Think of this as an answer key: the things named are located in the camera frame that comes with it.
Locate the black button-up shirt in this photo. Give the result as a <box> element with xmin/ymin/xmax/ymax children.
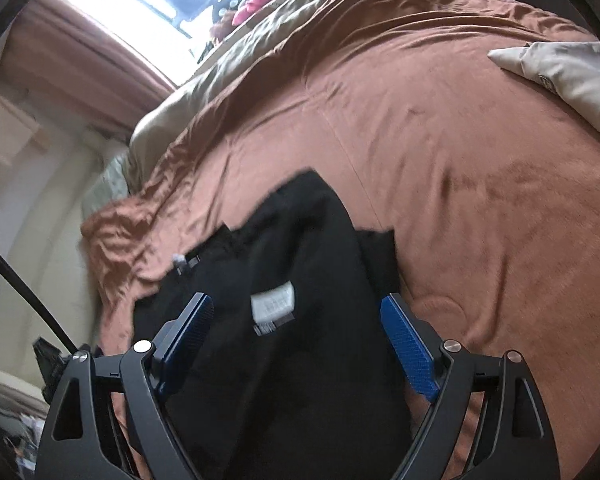
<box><xmin>129</xmin><ymin>169</ymin><xmax>414</xmax><ymax>480</ymax></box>

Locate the brown curtain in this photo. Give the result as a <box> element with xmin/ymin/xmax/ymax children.
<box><xmin>1</xmin><ymin>0</ymin><xmax>182</xmax><ymax>142</ymax></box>

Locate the brown bed sheet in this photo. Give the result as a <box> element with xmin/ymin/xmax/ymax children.
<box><xmin>80</xmin><ymin>0</ymin><xmax>600</xmax><ymax>480</ymax></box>

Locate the window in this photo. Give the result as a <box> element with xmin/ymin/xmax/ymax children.
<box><xmin>49</xmin><ymin>0</ymin><xmax>262</xmax><ymax>87</ymax></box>

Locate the brown plush toy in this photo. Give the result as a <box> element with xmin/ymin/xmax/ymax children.
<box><xmin>209</xmin><ymin>10</ymin><xmax>237</xmax><ymax>42</ymax></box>

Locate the cream padded headboard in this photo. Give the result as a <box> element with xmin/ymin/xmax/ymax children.
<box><xmin>0</xmin><ymin>130</ymin><xmax>137</xmax><ymax>413</ymax></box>

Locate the pink cloth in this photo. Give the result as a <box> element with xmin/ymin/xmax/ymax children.
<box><xmin>231</xmin><ymin>0</ymin><xmax>292</xmax><ymax>27</ymax></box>

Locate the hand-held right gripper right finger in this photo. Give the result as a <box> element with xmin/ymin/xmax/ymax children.
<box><xmin>380</xmin><ymin>293</ymin><xmax>561</xmax><ymax>480</ymax></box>

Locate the beige duvet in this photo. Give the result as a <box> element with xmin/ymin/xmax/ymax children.
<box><xmin>126</xmin><ymin>0</ymin><xmax>417</xmax><ymax>182</ymax></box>

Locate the pale green pillow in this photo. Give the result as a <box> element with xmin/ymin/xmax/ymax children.
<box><xmin>81</xmin><ymin>151</ymin><xmax>132</xmax><ymax>217</ymax></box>

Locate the beige folded cloth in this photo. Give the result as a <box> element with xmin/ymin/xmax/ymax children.
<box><xmin>486</xmin><ymin>39</ymin><xmax>600</xmax><ymax>149</ymax></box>

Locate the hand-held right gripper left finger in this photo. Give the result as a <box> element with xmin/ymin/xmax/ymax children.
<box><xmin>39</xmin><ymin>292</ymin><xmax>215</xmax><ymax>480</ymax></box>

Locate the black plush toy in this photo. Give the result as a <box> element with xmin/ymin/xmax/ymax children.
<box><xmin>211</xmin><ymin>0</ymin><xmax>247</xmax><ymax>19</ymax></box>

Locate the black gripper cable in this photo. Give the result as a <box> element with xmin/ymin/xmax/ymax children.
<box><xmin>0</xmin><ymin>236</ymin><xmax>77</xmax><ymax>357</ymax></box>

